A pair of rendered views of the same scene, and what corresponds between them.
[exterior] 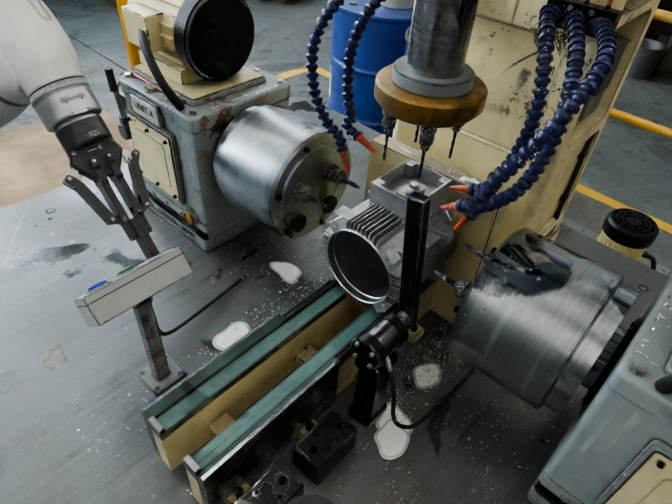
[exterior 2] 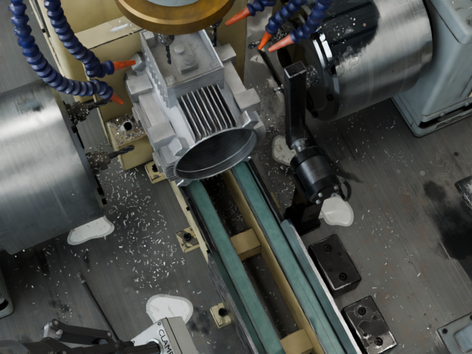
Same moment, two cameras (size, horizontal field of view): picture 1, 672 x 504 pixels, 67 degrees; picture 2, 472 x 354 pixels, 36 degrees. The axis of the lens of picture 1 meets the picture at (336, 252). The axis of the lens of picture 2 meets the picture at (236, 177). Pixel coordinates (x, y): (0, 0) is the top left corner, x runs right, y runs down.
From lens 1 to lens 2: 0.77 m
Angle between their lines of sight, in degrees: 43
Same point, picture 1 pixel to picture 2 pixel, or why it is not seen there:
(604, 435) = (462, 65)
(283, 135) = (40, 144)
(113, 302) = not seen: outside the picture
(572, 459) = (443, 93)
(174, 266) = (178, 331)
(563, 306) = (394, 25)
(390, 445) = (341, 214)
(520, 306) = (374, 53)
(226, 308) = (121, 312)
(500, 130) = not seen: outside the picture
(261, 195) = (85, 208)
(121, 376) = not seen: outside the picture
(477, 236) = (236, 27)
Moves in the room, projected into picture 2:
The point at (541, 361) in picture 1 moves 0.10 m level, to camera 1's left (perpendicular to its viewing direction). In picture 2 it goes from (408, 68) to (388, 114)
